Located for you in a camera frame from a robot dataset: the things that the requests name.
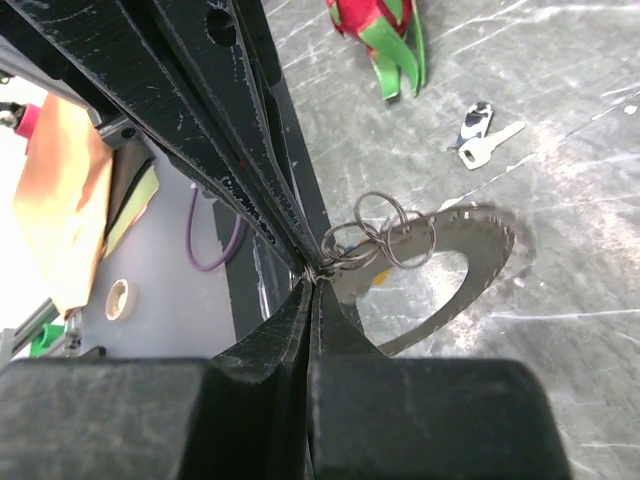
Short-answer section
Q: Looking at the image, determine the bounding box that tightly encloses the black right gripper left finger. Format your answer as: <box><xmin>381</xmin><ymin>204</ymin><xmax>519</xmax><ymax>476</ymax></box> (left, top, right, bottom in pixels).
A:
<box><xmin>1</xmin><ymin>280</ymin><xmax>313</xmax><ymax>479</ymax></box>

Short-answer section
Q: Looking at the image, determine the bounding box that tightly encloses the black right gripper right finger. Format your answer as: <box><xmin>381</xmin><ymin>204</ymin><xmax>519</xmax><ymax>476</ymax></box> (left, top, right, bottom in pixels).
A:
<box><xmin>309</xmin><ymin>282</ymin><xmax>571</xmax><ymax>479</ymax></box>

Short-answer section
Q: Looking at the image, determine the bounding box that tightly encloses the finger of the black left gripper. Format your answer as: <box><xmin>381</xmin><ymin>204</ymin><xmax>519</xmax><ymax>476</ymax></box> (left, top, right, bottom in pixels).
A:
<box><xmin>122</xmin><ymin>1</ymin><xmax>328</xmax><ymax>265</ymax></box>
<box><xmin>1</xmin><ymin>1</ymin><xmax>300</xmax><ymax>271</ymax></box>

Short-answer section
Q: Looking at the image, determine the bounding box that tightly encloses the orange paper sheet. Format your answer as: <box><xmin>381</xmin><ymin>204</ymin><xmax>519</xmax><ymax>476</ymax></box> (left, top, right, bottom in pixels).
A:
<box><xmin>12</xmin><ymin>94</ymin><xmax>113</xmax><ymax>316</ymax></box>

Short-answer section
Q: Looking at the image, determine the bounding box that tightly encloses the masking tape roll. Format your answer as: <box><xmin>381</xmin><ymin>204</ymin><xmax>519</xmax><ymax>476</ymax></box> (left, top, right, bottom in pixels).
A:
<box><xmin>105</xmin><ymin>278</ymin><xmax>138</xmax><ymax>321</ymax></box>

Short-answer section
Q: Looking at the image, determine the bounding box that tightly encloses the red dragon fruit toy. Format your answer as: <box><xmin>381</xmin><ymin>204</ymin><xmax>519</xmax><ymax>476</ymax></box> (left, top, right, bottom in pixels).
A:
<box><xmin>326</xmin><ymin>0</ymin><xmax>427</xmax><ymax>101</ymax></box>

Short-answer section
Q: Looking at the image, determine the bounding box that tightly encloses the loose key with black tag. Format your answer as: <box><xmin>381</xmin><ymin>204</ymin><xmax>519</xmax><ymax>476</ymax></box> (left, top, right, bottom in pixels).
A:
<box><xmin>451</xmin><ymin>101</ymin><xmax>526</xmax><ymax>170</ymax></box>

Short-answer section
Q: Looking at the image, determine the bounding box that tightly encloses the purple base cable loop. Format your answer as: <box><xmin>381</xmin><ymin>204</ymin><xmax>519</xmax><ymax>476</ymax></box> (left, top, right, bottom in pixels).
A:
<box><xmin>185</xmin><ymin>187</ymin><xmax>245</xmax><ymax>274</ymax></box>

